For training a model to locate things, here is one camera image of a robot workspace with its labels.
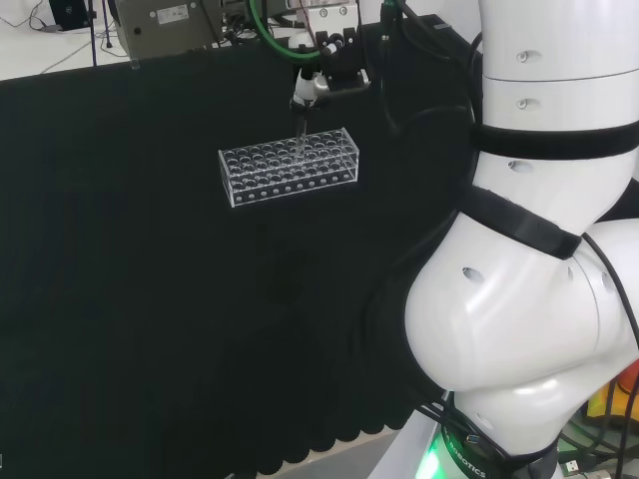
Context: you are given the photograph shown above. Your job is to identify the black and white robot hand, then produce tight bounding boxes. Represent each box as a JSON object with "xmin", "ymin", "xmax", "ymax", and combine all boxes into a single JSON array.
[{"xmin": 289, "ymin": 26, "xmax": 373, "ymax": 114}]

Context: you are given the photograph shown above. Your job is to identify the clear glass test tube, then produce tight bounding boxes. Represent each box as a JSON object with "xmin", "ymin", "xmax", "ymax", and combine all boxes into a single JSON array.
[{"xmin": 294, "ymin": 106, "xmax": 312, "ymax": 162}]

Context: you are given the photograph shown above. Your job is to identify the clear plastic test tube rack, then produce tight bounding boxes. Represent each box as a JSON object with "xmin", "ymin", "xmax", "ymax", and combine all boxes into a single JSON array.
[{"xmin": 217, "ymin": 127, "xmax": 361, "ymax": 211}]

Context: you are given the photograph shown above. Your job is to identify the grey metal equipment box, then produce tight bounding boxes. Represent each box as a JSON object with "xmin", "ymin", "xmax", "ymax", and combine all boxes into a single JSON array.
[{"xmin": 109, "ymin": 0, "xmax": 227, "ymax": 60}]

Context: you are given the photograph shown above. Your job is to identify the dark tripod leg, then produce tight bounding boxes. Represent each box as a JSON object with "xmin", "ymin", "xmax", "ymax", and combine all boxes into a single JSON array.
[{"xmin": 87, "ymin": 0, "xmax": 100, "ymax": 69}]

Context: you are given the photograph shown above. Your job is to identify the black bench cloth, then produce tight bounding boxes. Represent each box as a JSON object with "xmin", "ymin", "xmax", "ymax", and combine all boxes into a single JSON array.
[{"xmin": 0, "ymin": 13, "xmax": 484, "ymax": 476}]

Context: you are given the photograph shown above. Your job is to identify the black box device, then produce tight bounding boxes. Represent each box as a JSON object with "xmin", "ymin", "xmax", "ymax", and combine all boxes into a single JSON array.
[{"xmin": 48, "ymin": 0, "xmax": 95, "ymax": 32}]

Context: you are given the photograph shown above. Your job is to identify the yellow stop button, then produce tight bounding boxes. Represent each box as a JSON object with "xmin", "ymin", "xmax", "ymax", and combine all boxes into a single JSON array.
[{"xmin": 585, "ymin": 362, "xmax": 639, "ymax": 426}]

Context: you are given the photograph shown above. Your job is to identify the thick black cable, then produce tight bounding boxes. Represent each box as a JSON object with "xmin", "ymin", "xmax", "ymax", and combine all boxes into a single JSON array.
[{"xmin": 378, "ymin": 0, "xmax": 475, "ymax": 139}]

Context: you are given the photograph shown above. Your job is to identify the green cable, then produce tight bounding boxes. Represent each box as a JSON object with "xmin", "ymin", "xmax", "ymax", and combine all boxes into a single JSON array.
[{"xmin": 246, "ymin": 0, "xmax": 323, "ymax": 65}]

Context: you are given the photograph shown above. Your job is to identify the thin black cable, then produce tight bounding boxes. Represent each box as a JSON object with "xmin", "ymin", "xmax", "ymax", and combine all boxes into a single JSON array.
[{"xmin": 580, "ymin": 233, "xmax": 639, "ymax": 479}]

